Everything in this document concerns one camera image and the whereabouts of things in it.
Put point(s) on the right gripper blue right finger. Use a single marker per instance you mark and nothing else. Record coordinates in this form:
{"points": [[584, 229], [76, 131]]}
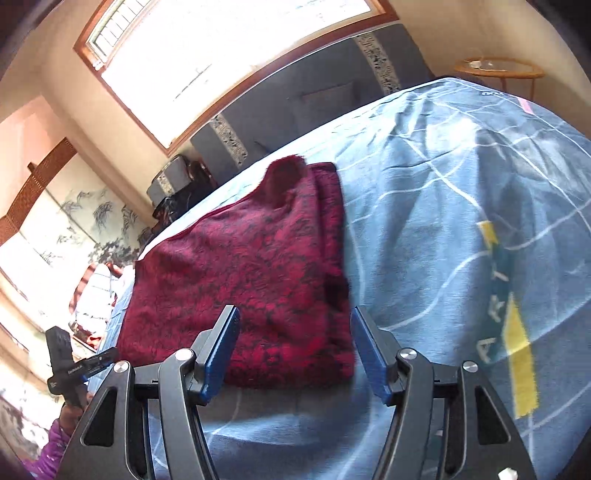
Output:
{"points": [[377, 349]]}

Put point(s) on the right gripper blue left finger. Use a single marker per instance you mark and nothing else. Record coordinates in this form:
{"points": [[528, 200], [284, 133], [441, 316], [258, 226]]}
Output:
{"points": [[213, 350]]}

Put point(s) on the dark red patterned sweater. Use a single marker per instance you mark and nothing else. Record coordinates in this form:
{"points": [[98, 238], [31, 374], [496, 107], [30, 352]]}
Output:
{"points": [[277, 255]]}

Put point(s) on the pink and orange clothes pile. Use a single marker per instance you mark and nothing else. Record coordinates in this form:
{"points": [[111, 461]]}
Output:
{"points": [[93, 340]]}

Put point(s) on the dark clothes pile on chair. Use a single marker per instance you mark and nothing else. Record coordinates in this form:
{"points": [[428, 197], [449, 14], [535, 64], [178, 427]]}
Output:
{"points": [[172, 208]]}

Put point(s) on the person's left hand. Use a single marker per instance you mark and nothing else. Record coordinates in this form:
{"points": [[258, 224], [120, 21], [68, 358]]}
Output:
{"points": [[71, 414]]}

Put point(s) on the purple patterned sleeve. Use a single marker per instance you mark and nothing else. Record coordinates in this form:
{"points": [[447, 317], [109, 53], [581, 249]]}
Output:
{"points": [[49, 460]]}

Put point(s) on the white checked cloth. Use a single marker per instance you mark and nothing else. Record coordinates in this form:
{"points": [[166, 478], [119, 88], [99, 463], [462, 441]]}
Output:
{"points": [[94, 298]]}

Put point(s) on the blue checked bed cover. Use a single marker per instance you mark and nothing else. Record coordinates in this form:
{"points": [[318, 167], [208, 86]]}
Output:
{"points": [[468, 237]]}

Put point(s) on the painted folding screen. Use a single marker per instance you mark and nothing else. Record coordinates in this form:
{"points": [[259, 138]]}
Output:
{"points": [[63, 219]]}

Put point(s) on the grey cushioned wooden chair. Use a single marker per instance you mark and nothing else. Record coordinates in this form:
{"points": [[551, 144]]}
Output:
{"points": [[172, 178]]}

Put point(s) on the dark grey pillow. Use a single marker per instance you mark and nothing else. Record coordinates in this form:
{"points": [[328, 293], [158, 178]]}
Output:
{"points": [[331, 102]]}

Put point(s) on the dark grey bed headboard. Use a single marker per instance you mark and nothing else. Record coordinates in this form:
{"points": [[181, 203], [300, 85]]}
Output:
{"points": [[271, 114]]}

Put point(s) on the wooden framed window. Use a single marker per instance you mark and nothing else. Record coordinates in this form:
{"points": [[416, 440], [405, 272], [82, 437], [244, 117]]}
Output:
{"points": [[170, 65]]}

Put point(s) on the round wooden side table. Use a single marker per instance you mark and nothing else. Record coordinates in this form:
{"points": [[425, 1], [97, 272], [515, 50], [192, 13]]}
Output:
{"points": [[502, 68]]}

